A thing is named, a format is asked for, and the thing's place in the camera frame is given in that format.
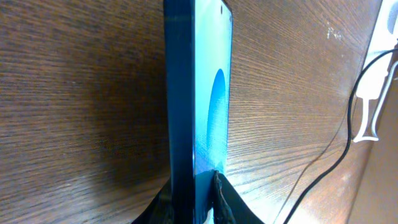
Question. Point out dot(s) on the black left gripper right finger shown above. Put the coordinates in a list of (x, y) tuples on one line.
[(228, 206)]

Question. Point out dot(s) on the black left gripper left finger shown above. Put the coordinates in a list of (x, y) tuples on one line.
[(160, 210)]

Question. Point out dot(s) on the blue Samsung Galaxy smartphone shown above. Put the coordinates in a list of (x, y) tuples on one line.
[(198, 47)]

